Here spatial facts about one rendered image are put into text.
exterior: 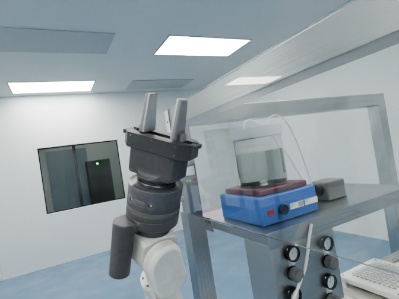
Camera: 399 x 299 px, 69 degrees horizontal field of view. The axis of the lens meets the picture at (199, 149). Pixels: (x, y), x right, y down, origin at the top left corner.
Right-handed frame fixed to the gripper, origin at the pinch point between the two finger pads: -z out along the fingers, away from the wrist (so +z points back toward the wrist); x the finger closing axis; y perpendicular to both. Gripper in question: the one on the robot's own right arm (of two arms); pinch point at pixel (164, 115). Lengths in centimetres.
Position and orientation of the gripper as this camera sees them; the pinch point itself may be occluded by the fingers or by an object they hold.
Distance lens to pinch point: 44.8
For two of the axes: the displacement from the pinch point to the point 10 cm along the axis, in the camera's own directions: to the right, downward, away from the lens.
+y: 4.1, -1.8, 8.9
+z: -1.5, 9.5, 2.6
